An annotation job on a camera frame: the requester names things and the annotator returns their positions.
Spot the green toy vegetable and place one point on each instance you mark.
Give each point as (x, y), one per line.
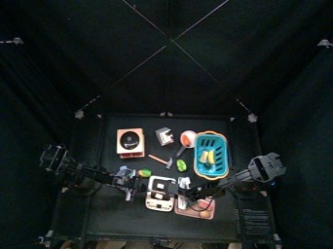
(180, 165)

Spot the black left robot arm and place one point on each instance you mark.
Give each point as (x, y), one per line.
(85, 170)

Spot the pink toy plate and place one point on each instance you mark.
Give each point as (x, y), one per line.
(190, 212)

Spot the yellow toy corn piece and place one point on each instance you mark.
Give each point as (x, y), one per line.
(203, 157)
(211, 157)

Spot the teal basket with orange rim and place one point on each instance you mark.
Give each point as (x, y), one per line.
(218, 162)

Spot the wooden toy hammer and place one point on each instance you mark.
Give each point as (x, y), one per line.
(160, 160)

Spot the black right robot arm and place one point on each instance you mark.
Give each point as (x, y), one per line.
(242, 176)

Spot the wooden toy stove red front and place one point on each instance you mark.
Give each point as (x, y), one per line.
(130, 142)

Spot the metal frame clamp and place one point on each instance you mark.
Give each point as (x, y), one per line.
(251, 117)
(324, 42)
(164, 114)
(17, 41)
(79, 113)

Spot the orange toy carrot slice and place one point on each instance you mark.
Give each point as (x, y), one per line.
(184, 140)

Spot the toy frying pan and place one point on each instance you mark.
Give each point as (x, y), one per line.
(187, 138)

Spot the green and yellow toy fruit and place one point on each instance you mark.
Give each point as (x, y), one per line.
(144, 173)

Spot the wooden toy knife holder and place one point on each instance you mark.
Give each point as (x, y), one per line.
(164, 136)

